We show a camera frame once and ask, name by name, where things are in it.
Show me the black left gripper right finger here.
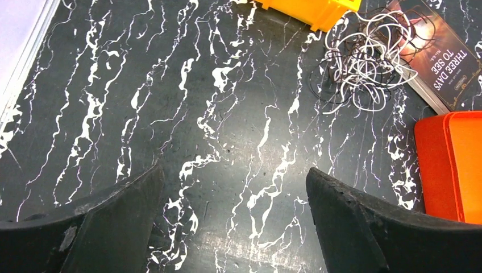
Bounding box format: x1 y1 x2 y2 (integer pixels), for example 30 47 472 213
306 168 481 272

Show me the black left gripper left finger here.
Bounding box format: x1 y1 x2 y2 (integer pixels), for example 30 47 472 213
1 163 164 272

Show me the white thin cable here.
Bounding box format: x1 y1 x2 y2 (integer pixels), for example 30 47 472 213
322 10 419 115

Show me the orange square tray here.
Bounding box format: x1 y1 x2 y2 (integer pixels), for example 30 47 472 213
414 111 481 224

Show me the dark paperback book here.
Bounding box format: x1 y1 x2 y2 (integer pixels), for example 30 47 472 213
387 1 481 114

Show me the yellow plastic parts bin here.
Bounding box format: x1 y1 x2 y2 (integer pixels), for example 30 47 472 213
258 0 362 32

